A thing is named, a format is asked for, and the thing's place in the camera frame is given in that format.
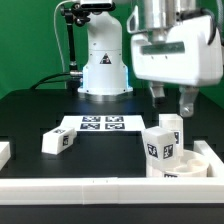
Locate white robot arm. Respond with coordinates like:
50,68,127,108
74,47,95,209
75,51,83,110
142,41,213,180
80,0,223,117

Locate white cable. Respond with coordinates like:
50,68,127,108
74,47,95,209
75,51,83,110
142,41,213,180
53,0,74,64

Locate white marker sheet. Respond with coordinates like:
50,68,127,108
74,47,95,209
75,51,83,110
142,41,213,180
61,115,145,131

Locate white front rail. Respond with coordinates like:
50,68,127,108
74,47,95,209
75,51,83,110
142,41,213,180
0,178,224,205

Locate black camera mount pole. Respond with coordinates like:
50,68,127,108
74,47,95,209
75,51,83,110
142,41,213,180
60,3,90,92

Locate white rail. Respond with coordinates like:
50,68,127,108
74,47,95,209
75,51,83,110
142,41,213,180
193,140,224,178
0,178,224,205

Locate white round stool seat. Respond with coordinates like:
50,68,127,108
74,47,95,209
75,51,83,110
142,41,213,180
145,149,210,179

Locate black cables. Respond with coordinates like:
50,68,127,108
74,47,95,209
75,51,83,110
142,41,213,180
29,73,81,90

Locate white block at left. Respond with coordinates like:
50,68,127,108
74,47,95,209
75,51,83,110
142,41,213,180
0,142,11,170

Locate white right rail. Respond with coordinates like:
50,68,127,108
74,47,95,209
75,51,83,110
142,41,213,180
193,140,224,178

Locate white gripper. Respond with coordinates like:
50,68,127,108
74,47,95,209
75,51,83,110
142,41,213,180
131,16,223,117

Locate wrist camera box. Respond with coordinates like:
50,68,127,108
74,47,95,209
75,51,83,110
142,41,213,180
126,6,139,34

